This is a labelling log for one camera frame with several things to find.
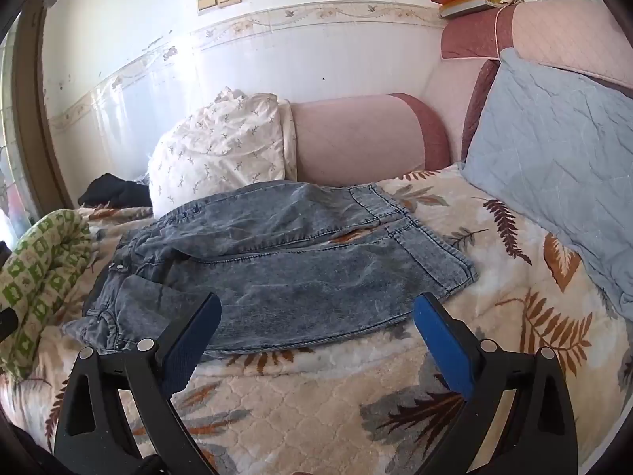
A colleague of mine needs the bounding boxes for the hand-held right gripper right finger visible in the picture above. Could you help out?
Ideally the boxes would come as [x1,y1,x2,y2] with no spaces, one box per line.
[413,292,579,475]

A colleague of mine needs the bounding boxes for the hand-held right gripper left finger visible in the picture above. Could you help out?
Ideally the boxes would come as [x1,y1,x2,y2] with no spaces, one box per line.
[53,292,222,475]

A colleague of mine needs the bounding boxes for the blue denim pants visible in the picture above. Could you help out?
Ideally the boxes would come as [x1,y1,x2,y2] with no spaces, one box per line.
[62,181,478,357]

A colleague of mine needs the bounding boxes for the leaf print blanket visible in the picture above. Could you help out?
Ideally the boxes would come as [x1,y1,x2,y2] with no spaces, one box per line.
[0,165,633,475]

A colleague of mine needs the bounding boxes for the green patterned cloth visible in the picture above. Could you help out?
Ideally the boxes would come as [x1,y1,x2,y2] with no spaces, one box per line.
[0,209,95,382]

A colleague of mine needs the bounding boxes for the black cloth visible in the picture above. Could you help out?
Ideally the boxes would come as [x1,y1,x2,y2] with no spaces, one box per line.
[76,173,154,209]

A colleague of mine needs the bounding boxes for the white sprig print pillow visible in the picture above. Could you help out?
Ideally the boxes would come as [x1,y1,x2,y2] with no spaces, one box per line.
[147,86,298,219]

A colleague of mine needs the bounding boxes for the light blue quilted pillow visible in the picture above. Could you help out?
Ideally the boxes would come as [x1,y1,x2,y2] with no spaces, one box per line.
[460,48,633,322]

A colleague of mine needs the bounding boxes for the pink padded bed side cushion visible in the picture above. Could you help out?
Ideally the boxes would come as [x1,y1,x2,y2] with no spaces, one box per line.
[289,93,452,181]

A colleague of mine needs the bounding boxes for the pink padded headboard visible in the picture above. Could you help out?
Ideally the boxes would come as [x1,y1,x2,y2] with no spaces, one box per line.
[440,0,633,169]

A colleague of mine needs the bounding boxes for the grey book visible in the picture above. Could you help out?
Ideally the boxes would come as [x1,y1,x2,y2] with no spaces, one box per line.
[440,1,495,19]

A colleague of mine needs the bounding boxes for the brown door frame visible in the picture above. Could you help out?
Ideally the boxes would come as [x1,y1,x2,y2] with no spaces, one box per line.
[12,0,79,211]

